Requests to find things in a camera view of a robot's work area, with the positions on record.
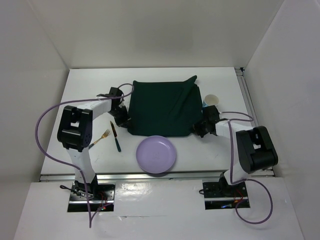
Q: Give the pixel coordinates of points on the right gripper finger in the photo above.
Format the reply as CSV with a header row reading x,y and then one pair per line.
x,y
203,132
197,127

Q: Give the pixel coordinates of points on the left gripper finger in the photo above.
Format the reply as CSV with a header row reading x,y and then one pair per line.
x,y
124,124
124,115

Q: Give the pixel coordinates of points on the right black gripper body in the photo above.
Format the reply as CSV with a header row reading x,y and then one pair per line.
x,y
203,122

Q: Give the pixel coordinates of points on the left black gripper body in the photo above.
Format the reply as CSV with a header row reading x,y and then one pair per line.
x,y
116,113

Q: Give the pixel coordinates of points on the dark green cloth napkin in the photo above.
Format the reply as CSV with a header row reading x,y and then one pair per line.
x,y
168,109

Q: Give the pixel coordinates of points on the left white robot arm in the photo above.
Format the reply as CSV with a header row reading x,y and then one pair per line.
x,y
76,129

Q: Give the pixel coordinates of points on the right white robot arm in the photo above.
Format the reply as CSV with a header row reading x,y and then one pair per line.
x,y
251,148

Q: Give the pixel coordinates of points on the blue mug white inside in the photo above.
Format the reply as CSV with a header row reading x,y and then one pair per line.
x,y
210,100

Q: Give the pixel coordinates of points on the lilac plastic plate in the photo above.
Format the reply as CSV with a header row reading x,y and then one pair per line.
x,y
156,154

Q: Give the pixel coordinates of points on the gold knife green handle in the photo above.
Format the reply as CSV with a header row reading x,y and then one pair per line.
x,y
115,136

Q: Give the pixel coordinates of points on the gold fork green handle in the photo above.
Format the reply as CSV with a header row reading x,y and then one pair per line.
x,y
103,136

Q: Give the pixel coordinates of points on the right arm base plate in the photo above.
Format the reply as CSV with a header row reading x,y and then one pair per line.
x,y
216,198

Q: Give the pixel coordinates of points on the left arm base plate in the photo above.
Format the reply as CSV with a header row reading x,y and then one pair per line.
x,y
104,199

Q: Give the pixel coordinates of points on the aluminium rail front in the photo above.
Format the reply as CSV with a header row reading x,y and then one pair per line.
x,y
137,176

